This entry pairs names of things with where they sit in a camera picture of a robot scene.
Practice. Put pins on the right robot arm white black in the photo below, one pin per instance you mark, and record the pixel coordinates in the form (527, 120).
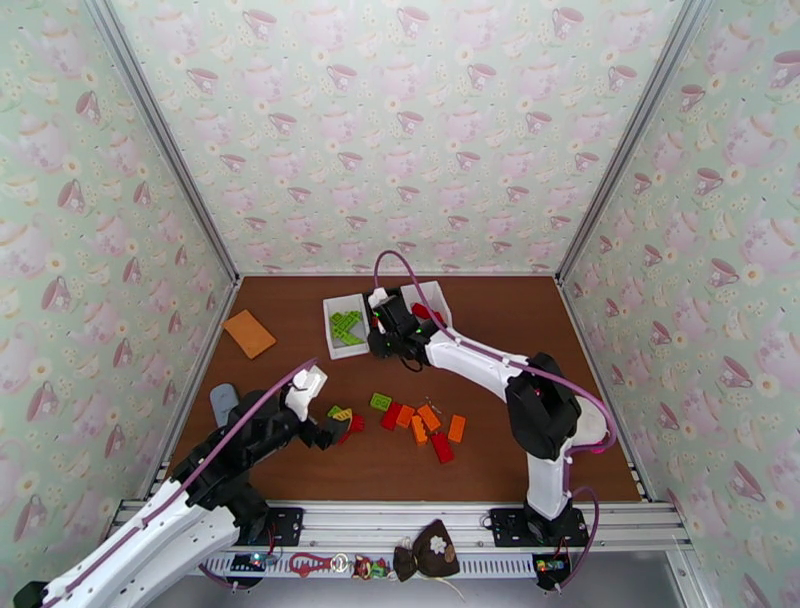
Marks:
(475, 362)

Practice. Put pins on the small circuit board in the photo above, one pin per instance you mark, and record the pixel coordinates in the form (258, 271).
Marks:
(550, 565)
(253, 559)

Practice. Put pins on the brown pouch with flower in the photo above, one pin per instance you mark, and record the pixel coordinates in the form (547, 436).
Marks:
(425, 553)

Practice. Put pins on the orange-brown flat card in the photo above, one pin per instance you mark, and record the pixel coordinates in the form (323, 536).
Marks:
(250, 334)

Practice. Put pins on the white crumb debris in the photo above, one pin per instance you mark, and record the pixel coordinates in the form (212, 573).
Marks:
(432, 405)

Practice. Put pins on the small red green toy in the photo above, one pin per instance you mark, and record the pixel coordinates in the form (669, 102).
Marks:
(369, 567)

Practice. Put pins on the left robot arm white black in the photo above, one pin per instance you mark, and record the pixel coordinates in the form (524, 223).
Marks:
(125, 550)

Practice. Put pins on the small green lego brick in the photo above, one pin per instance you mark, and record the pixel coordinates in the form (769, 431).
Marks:
(334, 411)

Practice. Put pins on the aluminium frame post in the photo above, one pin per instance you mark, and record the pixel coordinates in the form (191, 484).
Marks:
(633, 134)
(162, 134)

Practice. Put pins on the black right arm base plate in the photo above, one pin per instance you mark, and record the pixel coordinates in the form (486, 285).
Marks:
(506, 525)

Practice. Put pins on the white plastic bin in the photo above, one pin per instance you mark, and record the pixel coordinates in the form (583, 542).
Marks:
(331, 350)
(445, 309)

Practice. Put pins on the orange lego brick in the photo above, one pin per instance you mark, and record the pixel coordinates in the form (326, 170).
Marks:
(405, 416)
(457, 428)
(419, 432)
(429, 417)

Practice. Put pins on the red lego brick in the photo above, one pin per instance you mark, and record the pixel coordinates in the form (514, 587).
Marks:
(391, 415)
(344, 437)
(417, 307)
(432, 315)
(357, 424)
(442, 447)

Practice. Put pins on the red plastic clip tool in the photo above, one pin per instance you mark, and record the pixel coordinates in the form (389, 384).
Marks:
(322, 562)

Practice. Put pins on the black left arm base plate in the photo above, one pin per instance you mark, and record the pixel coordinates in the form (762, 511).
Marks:
(287, 525)

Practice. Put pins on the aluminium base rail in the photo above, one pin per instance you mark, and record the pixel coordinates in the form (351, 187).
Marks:
(387, 519)

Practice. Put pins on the grey-blue oval object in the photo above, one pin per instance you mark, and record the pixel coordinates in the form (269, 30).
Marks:
(224, 403)

